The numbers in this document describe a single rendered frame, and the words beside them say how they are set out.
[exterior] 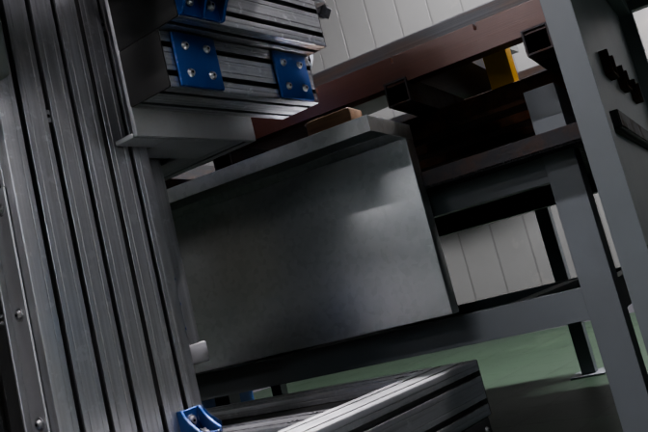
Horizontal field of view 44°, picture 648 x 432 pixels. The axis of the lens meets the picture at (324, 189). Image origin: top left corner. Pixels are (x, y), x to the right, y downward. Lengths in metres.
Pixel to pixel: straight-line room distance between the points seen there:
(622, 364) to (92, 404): 0.93
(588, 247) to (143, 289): 0.81
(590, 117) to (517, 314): 0.56
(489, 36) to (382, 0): 3.39
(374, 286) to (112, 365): 0.61
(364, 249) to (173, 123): 0.51
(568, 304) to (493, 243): 2.95
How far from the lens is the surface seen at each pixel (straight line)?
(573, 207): 1.55
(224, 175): 1.56
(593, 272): 1.55
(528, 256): 4.43
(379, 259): 1.58
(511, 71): 1.72
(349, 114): 1.53
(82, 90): 1.26
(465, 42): 1.58
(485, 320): 1.62
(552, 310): 1.58
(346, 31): 5.05
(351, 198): 1.60
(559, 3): 1.20
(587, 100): 1.16
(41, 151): 1.18
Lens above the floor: 0.36
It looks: 9 degrees up
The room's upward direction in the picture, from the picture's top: 14 degrees counter-clockwise
